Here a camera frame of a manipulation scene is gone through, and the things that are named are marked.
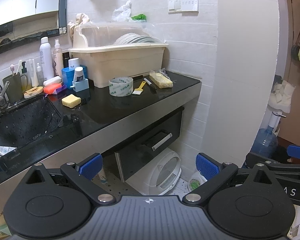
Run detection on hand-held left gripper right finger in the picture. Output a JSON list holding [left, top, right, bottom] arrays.
[[182, 152, 278, 207]]

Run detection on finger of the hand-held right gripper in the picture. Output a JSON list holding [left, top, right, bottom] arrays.
[[244, 144, 300, 173]]

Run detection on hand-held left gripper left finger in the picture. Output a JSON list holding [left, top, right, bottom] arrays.
[[22, 152, 117, 207]]

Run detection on black front drawer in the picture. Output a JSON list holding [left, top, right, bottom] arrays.
[[114, 106, 185, 183]]

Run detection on white bottle with green label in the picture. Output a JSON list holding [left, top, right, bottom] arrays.
[[188, 171, 208, 193]]

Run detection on blue water jug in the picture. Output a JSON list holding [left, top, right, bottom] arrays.
[[251, 127, 279, 159]]

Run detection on white water pump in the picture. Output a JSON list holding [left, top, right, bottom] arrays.
[[268, 110, 287, 131]]

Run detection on white round appliance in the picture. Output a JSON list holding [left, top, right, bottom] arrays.
[[125, 148, 182, 197]]

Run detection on white crumpled cloth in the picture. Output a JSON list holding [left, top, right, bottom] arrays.
[[268, 80, 296, 114]]

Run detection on black counter with steel edge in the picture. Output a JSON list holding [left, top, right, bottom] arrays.
[[0, 70, 202, 190]]

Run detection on yellow soap bar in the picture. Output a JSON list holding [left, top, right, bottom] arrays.
[[61, 94, 82, 108]]

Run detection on light blue toothpaste holder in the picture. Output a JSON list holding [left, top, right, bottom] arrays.
[[70, 78, 90, 92]]

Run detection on black sink basin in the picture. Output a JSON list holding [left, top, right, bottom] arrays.
[[0, 95, 64, 155]]

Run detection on clear tape roll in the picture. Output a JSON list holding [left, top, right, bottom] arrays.
[[108, 77, 133, 97]]

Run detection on white squeezed tube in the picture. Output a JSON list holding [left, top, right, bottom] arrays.
[[0, 145, 17, 156]]

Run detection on small yellow brush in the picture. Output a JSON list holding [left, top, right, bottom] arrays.
[[132, 81, 146, 95]]

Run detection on white toothpaste tube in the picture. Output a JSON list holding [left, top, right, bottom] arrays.
[[73, 67, 83, 83]]

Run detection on white soap bar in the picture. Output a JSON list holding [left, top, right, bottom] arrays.
[[43, 76, 63, 87]]

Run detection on wooden soap dish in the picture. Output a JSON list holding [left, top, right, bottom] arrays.
[[24, 86, 43, 99]]

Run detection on blue box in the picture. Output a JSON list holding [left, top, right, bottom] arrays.
[[61, 65, 87, 82]]

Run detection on yellow sponge in clear packet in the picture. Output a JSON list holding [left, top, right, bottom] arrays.
[[149, 69, 174, 89]]

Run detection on black marker pen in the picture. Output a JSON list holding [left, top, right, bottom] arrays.
[[143, 78, 157, 91]]

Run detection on white jar with blue label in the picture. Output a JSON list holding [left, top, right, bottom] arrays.
[[68, 58, 80, 70]]

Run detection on beige plastic dish rack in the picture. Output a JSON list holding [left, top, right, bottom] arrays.
[[68, 42, 169, 88]]

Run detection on small clear dropper bottle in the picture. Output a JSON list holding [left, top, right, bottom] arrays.
[[36, 63, 45, 82]]

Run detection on white cosmetic tube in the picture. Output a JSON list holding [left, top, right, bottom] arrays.
[[28, 59, 39, 87]]

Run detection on dark green mug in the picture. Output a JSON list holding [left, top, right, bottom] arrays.
[[2, 72, 31, 103]]

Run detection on pale pink spray bottle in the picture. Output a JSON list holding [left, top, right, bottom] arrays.
[[53, 39, 64, 77]]

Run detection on dark pump bottle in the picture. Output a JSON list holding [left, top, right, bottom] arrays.
[[20, 60, 29, 90]]

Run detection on tall white bottle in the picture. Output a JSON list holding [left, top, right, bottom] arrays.
[[39, 37, 55, 81]]

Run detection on clear dish rack lid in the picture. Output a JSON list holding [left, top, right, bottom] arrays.
[[73, 21, 153, 49]]

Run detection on stack of white plates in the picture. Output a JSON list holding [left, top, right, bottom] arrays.
[[114, 33, 156, 46]]

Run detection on beige cloth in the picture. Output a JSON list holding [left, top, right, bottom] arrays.
[[67, 12, 91, 39]]

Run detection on white plastic bag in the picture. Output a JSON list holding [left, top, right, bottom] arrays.
[[111, 0, 132, 22]]

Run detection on mirror cabinet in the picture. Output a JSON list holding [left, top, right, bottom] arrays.
[[0, 0, 68, 58]]

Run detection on white wall socket panel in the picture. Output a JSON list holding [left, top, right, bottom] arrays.
[[182, 0, 199, 12]]

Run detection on white wall switch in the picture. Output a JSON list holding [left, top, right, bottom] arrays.
[[168, 0, 183, 14]]

